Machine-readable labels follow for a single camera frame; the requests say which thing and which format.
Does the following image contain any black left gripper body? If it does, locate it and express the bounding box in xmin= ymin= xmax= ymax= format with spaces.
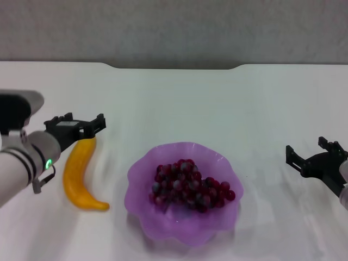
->
xmin=45 ymin=120 xmax=85 ymax=153

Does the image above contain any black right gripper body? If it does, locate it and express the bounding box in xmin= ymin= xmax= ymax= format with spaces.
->
xmin=303 ymin=151 xmax=348 ymax=192

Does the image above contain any yellow banana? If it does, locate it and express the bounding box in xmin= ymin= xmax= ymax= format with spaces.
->
xmin=62 ymin=137 xmax=111 ymax=212

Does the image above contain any dark red grape bunch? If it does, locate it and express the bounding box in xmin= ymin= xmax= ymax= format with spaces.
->
xmin=148 ymin=158 xmax=237 ymax=214

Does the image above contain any purple ruffled plastic plate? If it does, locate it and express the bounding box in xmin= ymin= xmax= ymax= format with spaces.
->
xmin=123 ymin=141 xmax=245 ymax=247

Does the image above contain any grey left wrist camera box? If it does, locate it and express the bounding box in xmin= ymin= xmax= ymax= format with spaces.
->
xmin=0 ymin=90 xmax=45 ymax=135

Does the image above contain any black arm cable with connector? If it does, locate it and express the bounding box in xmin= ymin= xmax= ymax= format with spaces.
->
xmin=32 ymin=165 xmax=57 ymax=194

